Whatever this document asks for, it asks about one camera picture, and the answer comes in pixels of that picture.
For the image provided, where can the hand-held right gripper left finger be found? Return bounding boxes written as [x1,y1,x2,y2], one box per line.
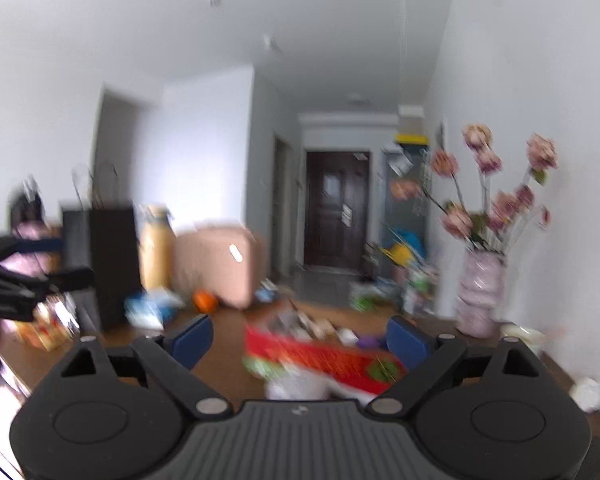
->
[47,314,232,422]

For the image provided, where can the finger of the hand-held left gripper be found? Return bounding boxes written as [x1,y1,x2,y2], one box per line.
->
[0,236,63,261]
[0,266,96,321]

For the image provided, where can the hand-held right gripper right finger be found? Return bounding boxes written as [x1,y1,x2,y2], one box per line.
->
[366,316,551,422]

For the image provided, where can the red cardboard box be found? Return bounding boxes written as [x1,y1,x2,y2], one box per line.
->
[244,309,408,396]

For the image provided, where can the orange fruit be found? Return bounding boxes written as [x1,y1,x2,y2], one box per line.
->
[192,290,219,314]

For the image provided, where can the clear snack packet red label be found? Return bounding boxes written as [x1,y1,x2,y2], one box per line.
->
[15,295,79,352]

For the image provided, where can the blue tissue pack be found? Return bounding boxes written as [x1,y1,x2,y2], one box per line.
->
[125,289,184,329]

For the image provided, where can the black paper bag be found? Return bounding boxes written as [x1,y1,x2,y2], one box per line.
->
[62,160,143,332]

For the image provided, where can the pink suitcase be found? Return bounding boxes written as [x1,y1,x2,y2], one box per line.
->
[174,225,263,309]

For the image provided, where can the pink ceramic vase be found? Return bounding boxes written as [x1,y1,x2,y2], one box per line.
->
[455,252,507,338]

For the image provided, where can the blue and yellow bundle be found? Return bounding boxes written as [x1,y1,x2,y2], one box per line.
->
[380,230,427,270]

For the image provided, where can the yellow thermos bottle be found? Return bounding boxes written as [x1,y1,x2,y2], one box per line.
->
[139,205,175,291]

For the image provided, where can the pale green bowl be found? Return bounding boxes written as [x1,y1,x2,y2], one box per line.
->
[500,324,547,356]

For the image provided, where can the dark brown door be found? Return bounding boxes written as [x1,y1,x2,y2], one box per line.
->
[305,149,371,273]

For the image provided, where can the dried pink roses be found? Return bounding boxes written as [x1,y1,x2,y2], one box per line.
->
[391,124,559,254]

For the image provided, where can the crumpled white tissue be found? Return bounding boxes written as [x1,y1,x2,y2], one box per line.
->
[570,377,600,413]

